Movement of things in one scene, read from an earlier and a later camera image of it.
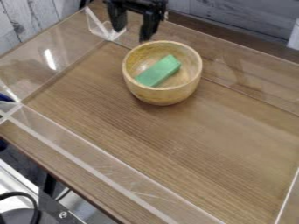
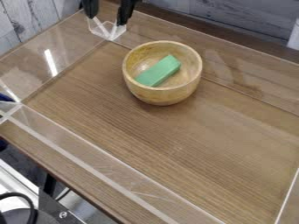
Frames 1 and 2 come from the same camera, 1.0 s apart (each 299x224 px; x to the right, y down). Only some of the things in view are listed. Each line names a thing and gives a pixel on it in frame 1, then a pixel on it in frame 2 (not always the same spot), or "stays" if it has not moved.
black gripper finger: [152, 18] → [125, 10]
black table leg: [49, 185] stays
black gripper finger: [117, 14] → [89, 6]
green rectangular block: [159, 70] stays
